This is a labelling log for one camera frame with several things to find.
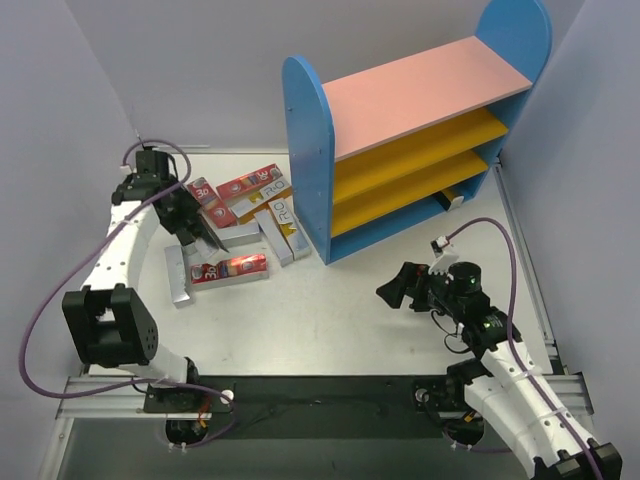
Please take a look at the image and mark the silver ro box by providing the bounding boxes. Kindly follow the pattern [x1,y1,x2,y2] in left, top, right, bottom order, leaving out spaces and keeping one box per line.
[268,199,311,261]
[193,213,228,259]

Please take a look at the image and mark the silver RO box table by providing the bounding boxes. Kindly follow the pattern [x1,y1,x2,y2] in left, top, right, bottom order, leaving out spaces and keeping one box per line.
[434,188,464,211]

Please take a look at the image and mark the red 3D toothpaste box upright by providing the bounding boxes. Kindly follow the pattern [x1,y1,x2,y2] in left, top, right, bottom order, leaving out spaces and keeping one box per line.
[187,177,237,228]

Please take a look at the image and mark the plain silver box horizontal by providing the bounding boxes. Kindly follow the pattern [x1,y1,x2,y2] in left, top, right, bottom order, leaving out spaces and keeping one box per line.
[215,222,262,248]

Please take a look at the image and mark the aluminium frame rail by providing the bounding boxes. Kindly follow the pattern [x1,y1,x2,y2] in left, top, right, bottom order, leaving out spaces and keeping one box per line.
[58,375,594,418]

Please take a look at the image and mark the blue shelf with coloured boards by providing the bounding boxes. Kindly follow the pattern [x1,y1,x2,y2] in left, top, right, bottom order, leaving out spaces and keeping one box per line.
[281,1,553,264]

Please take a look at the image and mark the red 3D toothpaste box top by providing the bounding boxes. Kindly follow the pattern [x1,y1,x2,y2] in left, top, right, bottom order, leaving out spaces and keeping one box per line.
[216,163,282,201]

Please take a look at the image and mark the red 3D toothpaste box lower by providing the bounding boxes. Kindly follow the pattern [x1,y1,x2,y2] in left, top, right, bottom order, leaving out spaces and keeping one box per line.
[188,254,269,290]

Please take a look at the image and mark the silver box under left gripper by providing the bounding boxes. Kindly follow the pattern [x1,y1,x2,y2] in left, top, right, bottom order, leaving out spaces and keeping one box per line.
[164,245,191,308]

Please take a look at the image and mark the orange white RO toothpaste box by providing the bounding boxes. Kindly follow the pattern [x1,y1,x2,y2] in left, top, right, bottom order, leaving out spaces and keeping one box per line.
[230,178,292,224]

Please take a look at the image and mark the plain silver box diagonal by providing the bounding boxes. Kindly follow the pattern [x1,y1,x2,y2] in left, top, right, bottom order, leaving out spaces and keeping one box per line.
[254,210,294,267]

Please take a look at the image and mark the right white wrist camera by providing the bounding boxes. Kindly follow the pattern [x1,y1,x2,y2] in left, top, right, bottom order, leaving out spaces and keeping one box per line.
[428,236,459,275]

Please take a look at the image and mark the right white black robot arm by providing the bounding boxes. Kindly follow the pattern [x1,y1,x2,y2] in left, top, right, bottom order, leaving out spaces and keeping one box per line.
[376,262,623,479]

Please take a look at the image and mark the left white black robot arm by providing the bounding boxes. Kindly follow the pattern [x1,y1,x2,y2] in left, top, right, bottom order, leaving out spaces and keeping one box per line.
[62,146,224,411]

